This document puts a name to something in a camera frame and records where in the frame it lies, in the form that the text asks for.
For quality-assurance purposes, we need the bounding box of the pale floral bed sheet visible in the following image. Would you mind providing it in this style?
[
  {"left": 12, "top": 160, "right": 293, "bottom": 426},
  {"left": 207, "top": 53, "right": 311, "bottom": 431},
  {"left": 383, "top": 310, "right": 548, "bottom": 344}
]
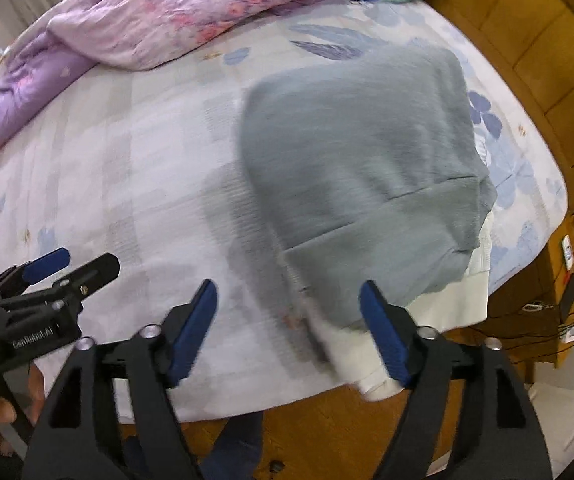
[{"left": 0, "top": 0, "right": 568, "bottom": 423}]

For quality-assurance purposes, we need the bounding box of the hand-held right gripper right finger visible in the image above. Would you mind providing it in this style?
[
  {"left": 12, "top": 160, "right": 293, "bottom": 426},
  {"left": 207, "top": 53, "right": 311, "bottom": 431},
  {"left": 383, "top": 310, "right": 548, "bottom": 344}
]
[{"left": 358, "top": 280, "right": 554, "bottom": 480}]

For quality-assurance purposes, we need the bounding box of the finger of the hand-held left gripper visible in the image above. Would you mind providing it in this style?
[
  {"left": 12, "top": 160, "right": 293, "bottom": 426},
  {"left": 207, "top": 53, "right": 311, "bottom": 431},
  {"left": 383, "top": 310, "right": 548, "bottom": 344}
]
[
  {"left": 0, "top": 253, "right": 120, "bottom": 312},
  {"left": 0, "top": 247, "right": 72, "bottom": 307}
]

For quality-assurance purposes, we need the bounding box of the wooden nightstand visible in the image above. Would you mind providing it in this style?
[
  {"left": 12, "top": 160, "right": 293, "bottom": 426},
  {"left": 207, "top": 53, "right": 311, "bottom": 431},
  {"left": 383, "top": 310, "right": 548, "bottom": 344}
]
[{"left": 472, "top": 200, "right": 574, "bottom": 386}]

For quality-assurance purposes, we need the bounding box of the black phone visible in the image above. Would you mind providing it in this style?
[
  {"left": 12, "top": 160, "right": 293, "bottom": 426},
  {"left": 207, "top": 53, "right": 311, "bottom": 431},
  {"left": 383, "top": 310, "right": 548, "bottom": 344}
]
[{"left": 560, "top": 275, "right": 574, "bottom": 321}]

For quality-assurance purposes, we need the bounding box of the grey zip hoodie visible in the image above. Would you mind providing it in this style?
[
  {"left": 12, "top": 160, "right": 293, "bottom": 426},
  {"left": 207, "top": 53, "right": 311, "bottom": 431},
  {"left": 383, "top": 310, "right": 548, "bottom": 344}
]
[{"left": 239, "top": 45, "right": 498, "bottom": 333}]

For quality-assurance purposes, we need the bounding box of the white folded garment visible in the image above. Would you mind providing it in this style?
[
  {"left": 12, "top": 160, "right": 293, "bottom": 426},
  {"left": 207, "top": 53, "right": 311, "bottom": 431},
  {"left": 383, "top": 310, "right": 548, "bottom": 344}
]
[{"left": 287, "top": 210, "right": 493, "bottom": 402}]

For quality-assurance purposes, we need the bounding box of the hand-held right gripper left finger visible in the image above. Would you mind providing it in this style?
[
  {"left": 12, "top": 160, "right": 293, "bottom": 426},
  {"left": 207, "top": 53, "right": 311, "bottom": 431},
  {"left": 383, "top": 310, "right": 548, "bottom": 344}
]
[{"left": 21, "top": 279, "right": 218, "bottom": 480}]

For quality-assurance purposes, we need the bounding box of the purple floral quilt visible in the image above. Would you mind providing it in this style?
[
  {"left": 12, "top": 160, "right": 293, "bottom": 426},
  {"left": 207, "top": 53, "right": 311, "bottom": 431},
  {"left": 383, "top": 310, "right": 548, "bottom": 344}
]
[{"left": 0, "top": 0, "right": 373, "bottom": 167}]

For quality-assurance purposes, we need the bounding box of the wooden bed headboard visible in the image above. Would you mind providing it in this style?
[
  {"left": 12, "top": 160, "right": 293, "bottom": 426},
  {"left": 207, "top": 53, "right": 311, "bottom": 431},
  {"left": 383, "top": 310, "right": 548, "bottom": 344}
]
[{"left": 407, "top": 0, "right": 574, "bottom": 211}]

